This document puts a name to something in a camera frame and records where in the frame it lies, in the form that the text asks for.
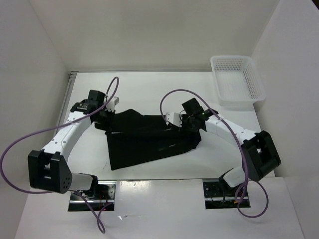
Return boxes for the black shorts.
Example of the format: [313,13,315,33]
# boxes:
[106,109,201,171]

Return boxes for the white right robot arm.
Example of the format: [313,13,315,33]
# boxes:
[182,98,281,196]

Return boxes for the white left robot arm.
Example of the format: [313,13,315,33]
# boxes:
[27,90,119,199]

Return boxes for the white plastic basket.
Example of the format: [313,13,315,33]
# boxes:
[210,55,266,106]

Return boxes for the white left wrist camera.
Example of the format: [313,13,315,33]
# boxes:
[105,97,120,112]

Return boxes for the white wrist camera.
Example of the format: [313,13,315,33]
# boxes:
[165,112,182,127]
[105,97,120,112]

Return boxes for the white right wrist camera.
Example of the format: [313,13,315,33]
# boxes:
[165,112,182,127]

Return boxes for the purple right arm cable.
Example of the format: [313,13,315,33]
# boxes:
[159,89,270,219]

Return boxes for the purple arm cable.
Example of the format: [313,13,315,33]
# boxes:
[0,76,120,235]
[159,89,270,219]

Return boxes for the aluminium table edge rail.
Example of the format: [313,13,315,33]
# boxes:
[53,71,78,147]

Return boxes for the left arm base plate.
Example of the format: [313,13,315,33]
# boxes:
[68,180,116,212]

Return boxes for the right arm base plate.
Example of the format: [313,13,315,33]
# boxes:
[202,179,239,210]

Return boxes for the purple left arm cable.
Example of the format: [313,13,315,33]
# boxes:
[0,76,120,235]

